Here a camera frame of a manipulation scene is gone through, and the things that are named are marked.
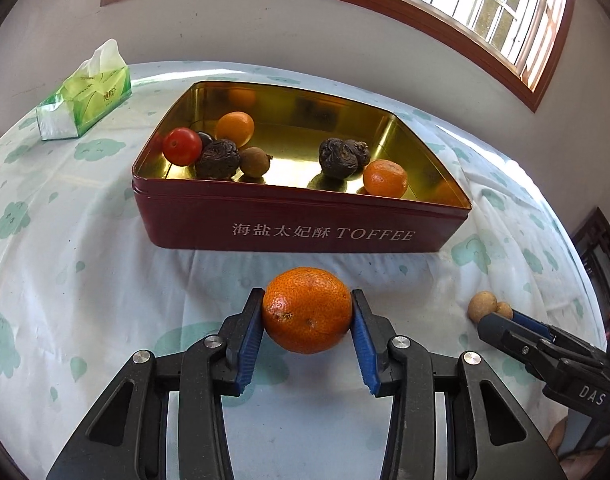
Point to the green tissue pack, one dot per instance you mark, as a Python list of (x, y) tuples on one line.
[(85, 95)]

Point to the large rough-skinned orange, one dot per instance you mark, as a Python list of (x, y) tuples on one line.
[(307, 310)]

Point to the red tomato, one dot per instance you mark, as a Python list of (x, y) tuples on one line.
[(182, 146)]

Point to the wooden framed barred window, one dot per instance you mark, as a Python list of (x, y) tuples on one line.
[(485, 0)]

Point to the red and gold tin box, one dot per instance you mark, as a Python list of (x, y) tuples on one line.
[(310, 232)]

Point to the small mandarin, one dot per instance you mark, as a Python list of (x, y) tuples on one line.
[(385, 178)]

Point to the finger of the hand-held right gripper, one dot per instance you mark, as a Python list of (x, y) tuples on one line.
[(532, 321), (515, 342)]

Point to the small wrinkled dark passion fruit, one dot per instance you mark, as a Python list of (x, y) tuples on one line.
[(361, 152)]

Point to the dark wooden furniture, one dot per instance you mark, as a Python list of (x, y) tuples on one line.
[(597, 245)]

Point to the person's right hand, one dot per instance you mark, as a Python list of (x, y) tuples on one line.
[(565, 440)]

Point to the smooth orange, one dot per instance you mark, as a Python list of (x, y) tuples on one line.
[(235, 127)]

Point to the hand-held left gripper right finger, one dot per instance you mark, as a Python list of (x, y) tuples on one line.
[(362, 355)]

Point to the large wrinkled dark passion fruit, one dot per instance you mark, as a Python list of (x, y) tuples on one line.
[(217, 160), (335, 157)]

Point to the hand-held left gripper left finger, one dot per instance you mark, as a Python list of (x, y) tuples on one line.
[(252, 345)]

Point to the brown longan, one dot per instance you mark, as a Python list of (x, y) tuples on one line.
[(481, 306), (504, 310), (254, 161)]

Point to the dark plum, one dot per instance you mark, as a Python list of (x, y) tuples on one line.
[(206, 138)]

